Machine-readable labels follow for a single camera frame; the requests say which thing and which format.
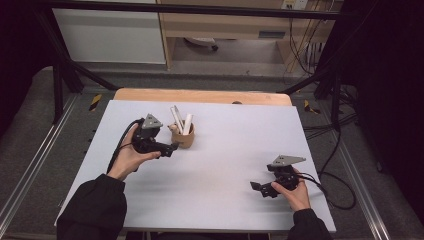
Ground black floor cables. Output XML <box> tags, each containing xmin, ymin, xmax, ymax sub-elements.
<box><xmin>300</xmin><ymin>82</ymin><xmax>360</xmax><ymax>141</ymax></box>

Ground left hand-held gripper black cable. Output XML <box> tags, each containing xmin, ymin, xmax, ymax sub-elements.
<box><xmin>106</xmin><ymin>117</ymin><xmax>146</xmax><ymax>175</ymax></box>

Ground short white eraser block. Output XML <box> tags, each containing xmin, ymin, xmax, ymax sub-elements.
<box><xmin>182</xmin><ymin>113</ymin><xmax>194</xmax><ymax>136</ymax></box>

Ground white power strip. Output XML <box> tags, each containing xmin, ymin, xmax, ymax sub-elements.
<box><xmin>280</xmin><ymin>0</ymin><xmax>310</xmax><ymax>11</ymax></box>

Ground dark curtain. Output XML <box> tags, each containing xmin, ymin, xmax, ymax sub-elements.
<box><xmin>341</xmin><ymin>0</ymin><xmax>424</xmax><ymax>221</ymax></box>
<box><xmin>0</xmin><ymin>0</ymin><xmax>56</xmax><ymax>136</ymax></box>

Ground right hand-held gripper black cable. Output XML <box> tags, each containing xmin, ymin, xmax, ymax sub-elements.
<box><xmin>297</xmin><ymin>170</ymin><xmax>357</xmax><ymax>211</ymax></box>

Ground long white pen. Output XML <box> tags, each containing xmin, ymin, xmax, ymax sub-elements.
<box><xmin>173</xmin><ymin>105</ymin><xmax>185</xmax><ymax>134</ymax></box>

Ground aluminium floor rail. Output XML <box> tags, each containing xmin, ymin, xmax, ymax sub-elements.
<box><xmin>0</xmin><ymin>94</ymin><xmax>80</xmax><ymax>228</ymax></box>
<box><xmin>328</xmin><ymin>138</ymin><xmax>392</xmax><ymax>240</ymax></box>

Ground light wooden desk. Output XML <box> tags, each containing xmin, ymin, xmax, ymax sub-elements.
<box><xmin>156</xmin><ymin>0</ymin><xmax>345</xmax><ymax>72</ymax></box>

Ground person's left hand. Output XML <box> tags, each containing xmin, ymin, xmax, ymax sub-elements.
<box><xmin>106</xmin><ymin>127</ymin><xmax>162</xmax><ymax>183</ymax></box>

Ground person's right hand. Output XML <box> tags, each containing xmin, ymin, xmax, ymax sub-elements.
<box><xmin>270</xmin><ymin>167</ymin><xmax>312</xmax><ymax>213</ymax></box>

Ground black horizontal frame bar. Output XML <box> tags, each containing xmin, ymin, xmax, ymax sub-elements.
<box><xmin>33</xmin><ymin>0</ymin><xmax>355</xmax><ymax>22</ymax></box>

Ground brown cup with animal figure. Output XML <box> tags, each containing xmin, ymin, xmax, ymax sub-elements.
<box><xmin>167</xmin><ymin>121</ymin><xmax>196</xmax><ymax>150</ymax></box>

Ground white table board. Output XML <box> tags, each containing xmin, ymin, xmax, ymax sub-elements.
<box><xmin>54</xmin><ymin>99</ymin><xmax>337</xmax><ymax>234</ymax></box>

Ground white cabinet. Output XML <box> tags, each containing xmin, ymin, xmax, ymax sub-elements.
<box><xmin>52</xmin><ymin>0</ymin><xmax>167</xmax><ymax>65</ymax></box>

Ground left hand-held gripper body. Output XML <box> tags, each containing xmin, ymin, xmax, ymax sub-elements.
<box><xmin>132</xmin><ymin>113</ymin><xmax>164</xmax><ymax>155</ymax></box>

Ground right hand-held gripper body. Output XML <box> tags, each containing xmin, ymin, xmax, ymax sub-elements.
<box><xmin>265</xmin><ymin>154</ymin><xmax>307</xmax><ymax>193</ymax></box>

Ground hanging cable bundle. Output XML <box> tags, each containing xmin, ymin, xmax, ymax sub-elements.
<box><xmin>282</xmin><ymin>14</ymin><xmax>327</xmax><ymax>77</ymax></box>

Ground yellow black tape strip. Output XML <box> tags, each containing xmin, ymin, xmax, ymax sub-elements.
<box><xmin>88</xmin><ymin>93</ymin><xmax>103</xmax><ymax>112</ymax></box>
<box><xmin>302</xmin><ymin>98</ymin><xmax>322</xmax><ymax>115</ymax></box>

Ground hand-held gripper black cable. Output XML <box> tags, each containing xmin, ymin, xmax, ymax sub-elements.
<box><xmin>106</xmin><ymin>117</ymin><xmax>146</xmax><ymax>175</ymax></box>
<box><xmin>297</xmin><ymin>170</ymin><xmax>357</xmax><ymax>211</ymax></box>

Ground black metal stand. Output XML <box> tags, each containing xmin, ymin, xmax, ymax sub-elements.
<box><xmin>32</xmin><ymin>8</ymin><xmax>120</xmax><ymax>125</ymax></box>
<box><xmin>279</xmin><ymin>64</ymin><xmax>345</xmax><ymax>132</ymax></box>

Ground office chair wheel base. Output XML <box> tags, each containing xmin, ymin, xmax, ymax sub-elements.
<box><xmin>182</xmin><ymin>36</ymin><xmax>220</xmax><ymax>52</ymax></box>

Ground wooden table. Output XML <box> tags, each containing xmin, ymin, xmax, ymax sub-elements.
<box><xmin>112</xmin><ymin>87</ymin><xmax>294</xmax><ymax>107</ymax></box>

